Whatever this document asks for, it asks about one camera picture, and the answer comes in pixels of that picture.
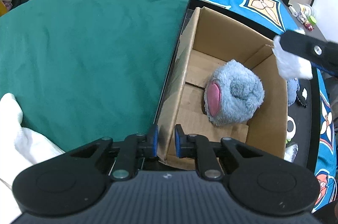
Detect green cloth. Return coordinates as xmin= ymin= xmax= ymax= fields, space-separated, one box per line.
xmin=1 ymin=0 xmax=188 ymax=151

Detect cardboard box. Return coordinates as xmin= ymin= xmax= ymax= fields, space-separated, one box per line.
xmin=157 ymin=7 xmax=288 ymax=170

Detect blue patterned blanket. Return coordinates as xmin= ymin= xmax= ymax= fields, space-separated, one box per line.
xmin=204 ymin=0 xmax=337 ymax=211

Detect grey-blue plush toy pink mouth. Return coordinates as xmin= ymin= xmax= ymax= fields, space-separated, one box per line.
xmin=204 ymin=60 xmax=265 ymax=127

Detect white towel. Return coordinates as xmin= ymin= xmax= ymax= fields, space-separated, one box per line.
xmin=1 ymin=93 xmax=64 ymax=223

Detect blue-grey small plush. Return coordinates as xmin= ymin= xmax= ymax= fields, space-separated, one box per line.
xmin=286 ymin=78 xmax=300 ymax=107

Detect black tray lid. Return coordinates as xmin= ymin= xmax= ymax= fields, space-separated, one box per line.
xmin=157 ymin=0 xmax=321 ymax=170

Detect small toys on shelf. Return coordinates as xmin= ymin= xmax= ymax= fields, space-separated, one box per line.
xmin=288 ymin=3 xmax=317 ymax=32

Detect white fluffy soft object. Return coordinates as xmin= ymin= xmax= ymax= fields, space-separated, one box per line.
xmin=272 ymin=28 xmax=313 ymax=80

